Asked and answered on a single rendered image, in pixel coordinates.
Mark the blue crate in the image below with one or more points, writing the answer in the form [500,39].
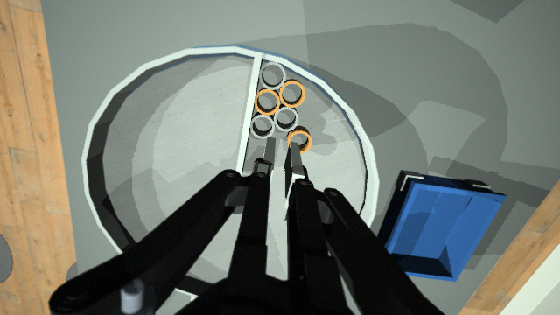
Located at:
[443,226]

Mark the bronze bushing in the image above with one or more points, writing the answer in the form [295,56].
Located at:
[267,111]
[300,129]
[292,104]

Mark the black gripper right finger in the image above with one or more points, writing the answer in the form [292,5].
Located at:
[376,282]

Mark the grey metal ring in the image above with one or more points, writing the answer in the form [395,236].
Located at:
[260,133]
[267,85]
[286,127]

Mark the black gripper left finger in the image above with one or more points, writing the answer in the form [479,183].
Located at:
[140,280]

